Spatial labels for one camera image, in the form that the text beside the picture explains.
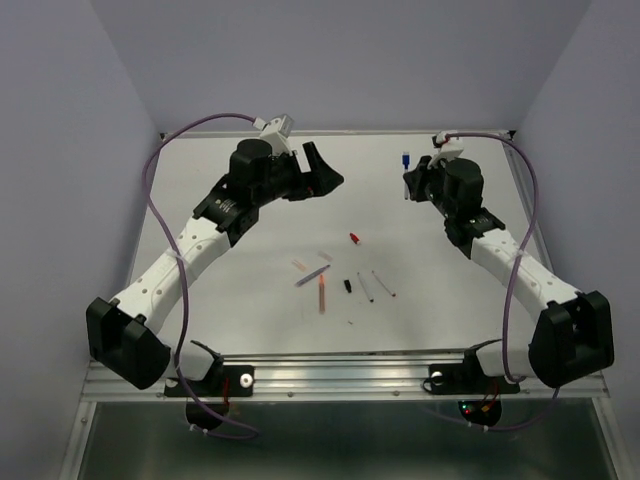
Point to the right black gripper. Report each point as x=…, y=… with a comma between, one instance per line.
x=423, y=170

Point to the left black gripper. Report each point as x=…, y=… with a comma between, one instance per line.
x=317, y=183

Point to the blue marker pen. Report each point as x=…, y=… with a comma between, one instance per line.
x=405, y=158

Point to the red marker pen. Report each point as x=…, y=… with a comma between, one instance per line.
x=384, y=285

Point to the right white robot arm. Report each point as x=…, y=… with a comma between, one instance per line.
x=572, y=335

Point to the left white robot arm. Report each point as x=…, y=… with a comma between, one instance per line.
x=123, y=331

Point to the purple highlighter pen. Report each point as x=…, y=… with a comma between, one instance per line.
x=314, y=274

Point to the orange highlighter pen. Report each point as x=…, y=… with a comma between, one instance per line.
x=322, y=294

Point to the black marker pen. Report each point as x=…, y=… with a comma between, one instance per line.
x=365, y=287

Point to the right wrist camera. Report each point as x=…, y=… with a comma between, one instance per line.
x=448, y=146

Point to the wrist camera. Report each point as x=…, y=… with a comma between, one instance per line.
x=275, y=132
x=448, y=146

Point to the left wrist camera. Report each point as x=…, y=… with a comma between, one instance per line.
x=275, y=132

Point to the aluminium frame rail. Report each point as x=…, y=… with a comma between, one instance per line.
x=331, y=378

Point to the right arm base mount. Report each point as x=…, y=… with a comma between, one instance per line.
x=466, y=377

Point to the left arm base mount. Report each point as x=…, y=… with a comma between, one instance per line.
x=208, y=375

